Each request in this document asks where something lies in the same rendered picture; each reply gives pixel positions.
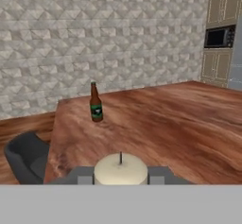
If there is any cream white candle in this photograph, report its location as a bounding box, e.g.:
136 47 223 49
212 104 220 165
94 151 149 186

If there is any brown beer bottle green label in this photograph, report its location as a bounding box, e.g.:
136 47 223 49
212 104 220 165
89 81 104 123

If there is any dark grey chair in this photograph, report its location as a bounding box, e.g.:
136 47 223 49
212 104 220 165
3 130 51 185

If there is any grey fridge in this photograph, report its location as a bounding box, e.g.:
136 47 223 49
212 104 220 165
226 11 242 92

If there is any beige cupboard run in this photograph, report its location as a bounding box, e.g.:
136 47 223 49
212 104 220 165
199 0 242 89

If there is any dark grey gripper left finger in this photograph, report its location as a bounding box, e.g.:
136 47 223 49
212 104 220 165
47 166 96 185

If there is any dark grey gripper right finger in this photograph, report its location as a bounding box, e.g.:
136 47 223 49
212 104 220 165
147 165 194 185

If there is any black microwave oven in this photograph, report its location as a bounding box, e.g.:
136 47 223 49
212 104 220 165
203 25 236 49

